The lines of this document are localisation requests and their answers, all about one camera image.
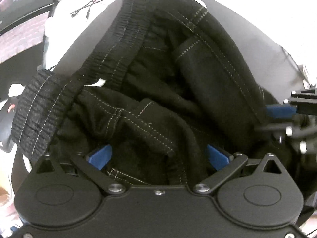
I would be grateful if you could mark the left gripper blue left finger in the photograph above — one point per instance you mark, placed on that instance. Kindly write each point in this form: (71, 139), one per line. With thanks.
(90, 167)

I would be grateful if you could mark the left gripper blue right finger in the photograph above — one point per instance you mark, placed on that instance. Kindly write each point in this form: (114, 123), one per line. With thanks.
(228, 166)

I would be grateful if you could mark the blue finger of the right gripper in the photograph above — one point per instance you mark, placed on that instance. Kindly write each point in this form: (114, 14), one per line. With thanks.
(281, 111)

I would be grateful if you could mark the laptop computer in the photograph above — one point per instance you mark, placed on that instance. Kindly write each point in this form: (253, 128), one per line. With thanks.
(22, 25)

